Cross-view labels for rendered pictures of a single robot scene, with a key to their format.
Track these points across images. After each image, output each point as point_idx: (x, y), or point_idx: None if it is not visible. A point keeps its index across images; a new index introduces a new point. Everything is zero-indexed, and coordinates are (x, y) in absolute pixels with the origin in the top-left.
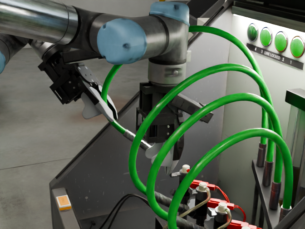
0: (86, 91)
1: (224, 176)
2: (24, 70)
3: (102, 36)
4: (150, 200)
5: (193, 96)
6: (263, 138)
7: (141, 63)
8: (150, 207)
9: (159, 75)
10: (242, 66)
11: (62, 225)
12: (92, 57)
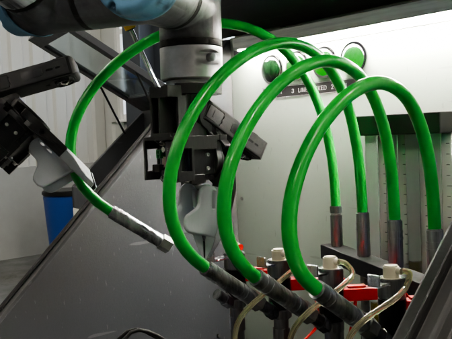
0: (41, 132)
1: (256, 328)
2: None
3: None
4: (228, 234)
5: None
6: (335, 197)
7: (9, 291)
8: (227, 251)
9: (185, 62)
10: (310, 43)
11: None
12: (46, 79)
